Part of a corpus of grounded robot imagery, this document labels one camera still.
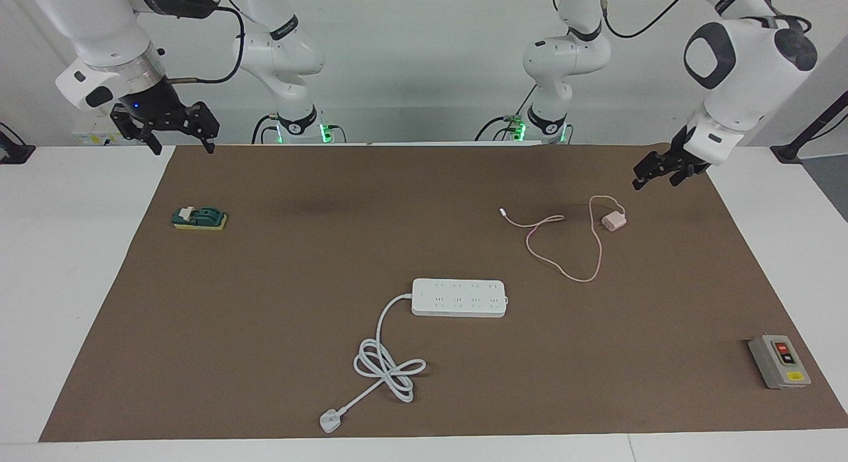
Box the grey on off switch box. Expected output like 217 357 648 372
748 334 812 390

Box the white power cord with plug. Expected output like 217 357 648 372
319 292 427 435

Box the white power strip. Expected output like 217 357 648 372
411 278 509 318

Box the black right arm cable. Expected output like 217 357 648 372
164 3 246 86

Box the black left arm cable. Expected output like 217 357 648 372
598 0 812 40

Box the pink charging cable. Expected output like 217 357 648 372
500 195 627 283

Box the black base cable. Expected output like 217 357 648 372
250 114 279 144
474 84 539 143

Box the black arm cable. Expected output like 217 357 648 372
598 0 812 40
164 3 246 86

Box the black stand with pole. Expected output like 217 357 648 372
770 91 848 164

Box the white yellow wall label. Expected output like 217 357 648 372
72 129 119 146

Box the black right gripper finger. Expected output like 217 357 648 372
183 101 221 154
109 104 164 156

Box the brown table mat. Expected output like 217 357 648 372
38 143 848 443

